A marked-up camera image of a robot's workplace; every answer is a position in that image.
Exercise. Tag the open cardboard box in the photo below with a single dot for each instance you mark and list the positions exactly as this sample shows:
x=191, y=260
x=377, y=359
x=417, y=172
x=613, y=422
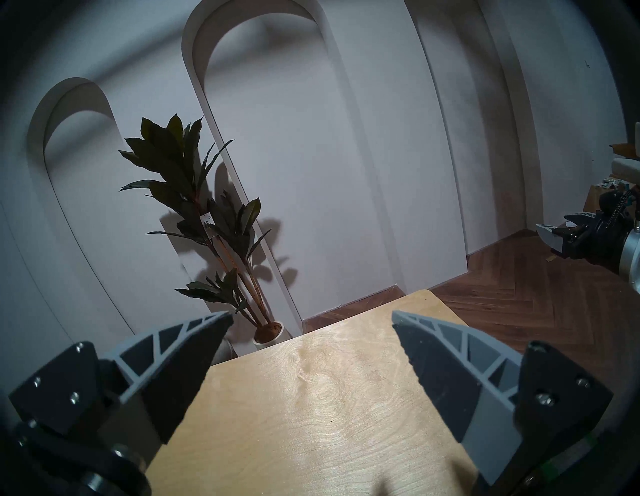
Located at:
x=592, y=200

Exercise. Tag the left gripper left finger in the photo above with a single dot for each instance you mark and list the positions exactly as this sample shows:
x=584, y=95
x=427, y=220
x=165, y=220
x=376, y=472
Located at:
x=170, y=375

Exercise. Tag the tall green leafy plant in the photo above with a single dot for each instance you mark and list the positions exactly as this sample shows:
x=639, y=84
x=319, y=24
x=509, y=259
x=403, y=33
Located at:
x=165, y=145

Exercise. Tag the white plant pot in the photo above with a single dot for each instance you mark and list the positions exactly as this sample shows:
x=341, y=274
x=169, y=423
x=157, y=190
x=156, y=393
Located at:
x=270, y=337

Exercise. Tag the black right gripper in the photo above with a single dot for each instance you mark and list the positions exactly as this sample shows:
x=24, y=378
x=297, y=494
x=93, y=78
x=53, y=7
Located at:
x=600, y=245

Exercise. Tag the white cushioned wooden armchair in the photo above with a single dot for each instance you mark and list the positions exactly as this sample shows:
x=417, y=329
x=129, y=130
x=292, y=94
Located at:
x=627, y=167

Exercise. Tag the mixed trash pile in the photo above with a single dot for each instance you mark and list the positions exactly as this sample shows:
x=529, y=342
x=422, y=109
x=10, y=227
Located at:
x=615, y=184

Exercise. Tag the white plant label tag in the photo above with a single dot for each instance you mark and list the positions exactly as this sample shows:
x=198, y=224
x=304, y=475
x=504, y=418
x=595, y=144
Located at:
x=207, y=219

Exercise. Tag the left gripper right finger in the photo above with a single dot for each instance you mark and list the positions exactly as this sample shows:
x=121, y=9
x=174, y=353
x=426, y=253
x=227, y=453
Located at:
x=445, y=380

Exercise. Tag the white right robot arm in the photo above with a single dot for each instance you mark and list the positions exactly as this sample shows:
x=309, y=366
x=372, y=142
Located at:
x=632, y=260

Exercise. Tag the light wooden table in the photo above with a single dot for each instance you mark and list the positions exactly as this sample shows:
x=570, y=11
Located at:
x=310, y=400

